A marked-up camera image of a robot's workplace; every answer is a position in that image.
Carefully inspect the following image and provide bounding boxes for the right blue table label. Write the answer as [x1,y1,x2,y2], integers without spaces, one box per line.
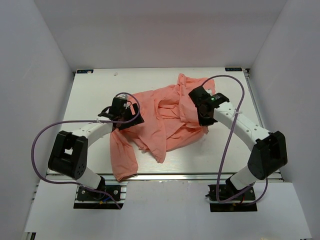
[224,67,243,72]

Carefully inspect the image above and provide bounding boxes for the front aluminium rail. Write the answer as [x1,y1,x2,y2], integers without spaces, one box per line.
[45,170,285,182]

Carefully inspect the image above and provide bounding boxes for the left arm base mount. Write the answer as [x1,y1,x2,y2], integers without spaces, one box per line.
[73,180,127,210]

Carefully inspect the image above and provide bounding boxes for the salmon pink jacket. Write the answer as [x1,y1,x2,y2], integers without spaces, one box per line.
[109,73,216,181]

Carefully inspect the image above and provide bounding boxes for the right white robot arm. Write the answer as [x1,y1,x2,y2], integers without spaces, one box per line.
[188,86,288,200]

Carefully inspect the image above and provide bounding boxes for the left blue table label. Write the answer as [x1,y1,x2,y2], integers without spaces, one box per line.
[76,69,94,74]

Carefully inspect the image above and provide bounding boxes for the right aluminium side rail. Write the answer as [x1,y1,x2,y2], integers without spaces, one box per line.
[243,68,282,176]

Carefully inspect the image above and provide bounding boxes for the blue table label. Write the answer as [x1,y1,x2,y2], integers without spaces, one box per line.
[76,69,94,74]
[224,67,243,72]

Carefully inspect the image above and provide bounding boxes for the front white panel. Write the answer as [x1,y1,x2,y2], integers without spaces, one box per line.
[25,181,311,240]

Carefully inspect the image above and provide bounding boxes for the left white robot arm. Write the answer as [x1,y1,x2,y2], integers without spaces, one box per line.
[48,93,144,200]

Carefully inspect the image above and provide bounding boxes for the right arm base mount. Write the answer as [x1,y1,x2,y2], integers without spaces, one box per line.
[206,182,258,213]

